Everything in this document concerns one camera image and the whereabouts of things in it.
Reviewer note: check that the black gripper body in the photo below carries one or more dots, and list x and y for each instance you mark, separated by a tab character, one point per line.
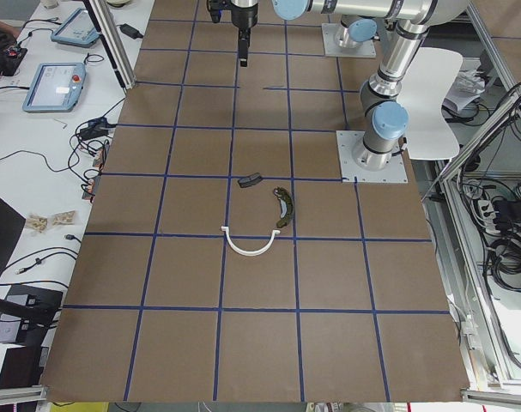
244	17

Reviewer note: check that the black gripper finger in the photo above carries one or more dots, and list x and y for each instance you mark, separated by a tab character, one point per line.
244	37

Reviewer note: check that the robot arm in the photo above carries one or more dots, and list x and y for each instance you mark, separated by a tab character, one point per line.
354	30
386	119

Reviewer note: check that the black power adapter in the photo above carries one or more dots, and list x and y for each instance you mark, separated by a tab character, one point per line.
130	31

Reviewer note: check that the black brake pad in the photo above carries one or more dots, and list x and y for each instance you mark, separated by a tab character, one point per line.
250	180

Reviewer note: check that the far blue teach pendant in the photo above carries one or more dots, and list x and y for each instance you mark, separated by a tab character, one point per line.
78	30

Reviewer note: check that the blue teach pendant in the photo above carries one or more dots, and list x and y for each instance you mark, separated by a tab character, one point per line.
78	30
56	87

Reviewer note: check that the olive green brake shoe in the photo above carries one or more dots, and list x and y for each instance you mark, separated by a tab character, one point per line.
287	206

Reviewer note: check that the white plastic chair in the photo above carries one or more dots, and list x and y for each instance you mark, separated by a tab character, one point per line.
424	88

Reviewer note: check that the near blue teach pendant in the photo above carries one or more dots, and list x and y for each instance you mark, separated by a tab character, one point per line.
56	87

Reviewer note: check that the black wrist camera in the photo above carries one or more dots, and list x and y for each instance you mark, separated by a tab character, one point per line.
216	7

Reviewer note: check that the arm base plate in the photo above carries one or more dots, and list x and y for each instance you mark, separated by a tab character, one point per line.
359	165
331	49

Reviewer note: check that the aluminium frame post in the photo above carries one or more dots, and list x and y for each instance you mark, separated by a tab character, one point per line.
105	26

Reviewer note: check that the white curved plastic bracket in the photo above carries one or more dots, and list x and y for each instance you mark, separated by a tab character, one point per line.
249	248

